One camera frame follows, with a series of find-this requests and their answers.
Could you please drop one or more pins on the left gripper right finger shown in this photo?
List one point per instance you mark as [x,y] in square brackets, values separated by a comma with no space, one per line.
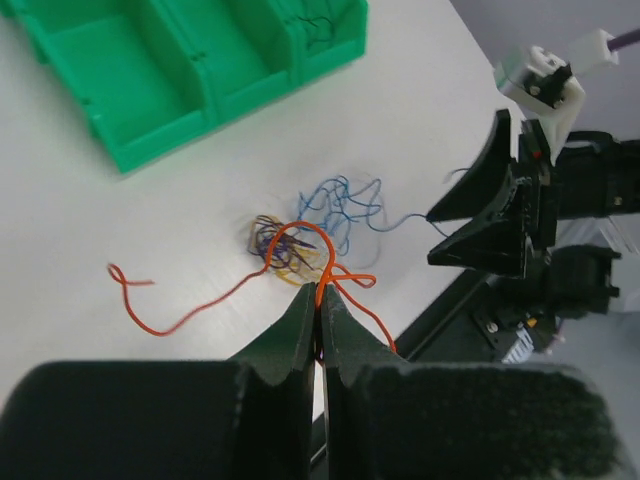
[558,427]

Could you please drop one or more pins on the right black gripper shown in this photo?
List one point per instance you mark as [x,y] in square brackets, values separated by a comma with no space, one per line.
[594,176]

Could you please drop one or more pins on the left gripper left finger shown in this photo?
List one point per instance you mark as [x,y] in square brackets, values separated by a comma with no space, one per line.
[247,417]

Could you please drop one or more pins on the green six-compartment bin tray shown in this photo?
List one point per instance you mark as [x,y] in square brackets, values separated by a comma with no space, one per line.
[152,76]

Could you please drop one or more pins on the right white cable duct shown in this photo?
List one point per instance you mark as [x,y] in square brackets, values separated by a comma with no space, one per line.
[521,350]

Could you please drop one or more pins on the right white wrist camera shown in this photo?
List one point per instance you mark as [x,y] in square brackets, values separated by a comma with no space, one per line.
[548,85]

